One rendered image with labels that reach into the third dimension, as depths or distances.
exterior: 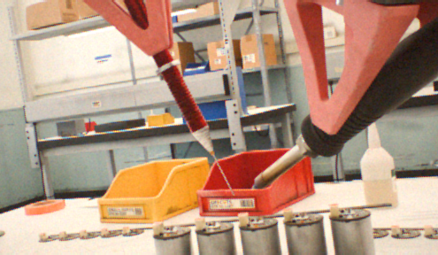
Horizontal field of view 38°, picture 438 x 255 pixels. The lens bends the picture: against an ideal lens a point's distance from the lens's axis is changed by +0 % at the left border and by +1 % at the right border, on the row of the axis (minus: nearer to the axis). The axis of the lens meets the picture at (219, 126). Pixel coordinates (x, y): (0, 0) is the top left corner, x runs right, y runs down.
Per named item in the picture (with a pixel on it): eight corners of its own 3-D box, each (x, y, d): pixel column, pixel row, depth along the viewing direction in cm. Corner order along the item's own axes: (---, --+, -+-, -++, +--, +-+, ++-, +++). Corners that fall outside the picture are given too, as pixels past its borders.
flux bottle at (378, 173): (406, 204, 66) (393, 110, 65) (385, 211, 64) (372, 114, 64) (380, 202, 69) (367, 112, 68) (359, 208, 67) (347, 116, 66)
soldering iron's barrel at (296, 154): (255, 198, 37) (316, 151, 32) (244, 174, 37) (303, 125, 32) (273, 192, 37) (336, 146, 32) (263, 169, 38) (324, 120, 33)
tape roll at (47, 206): (37, 216, 93) (36, 208, 93) (18, 214, 97) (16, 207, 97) (72, 206, 98) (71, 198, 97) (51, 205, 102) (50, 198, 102)
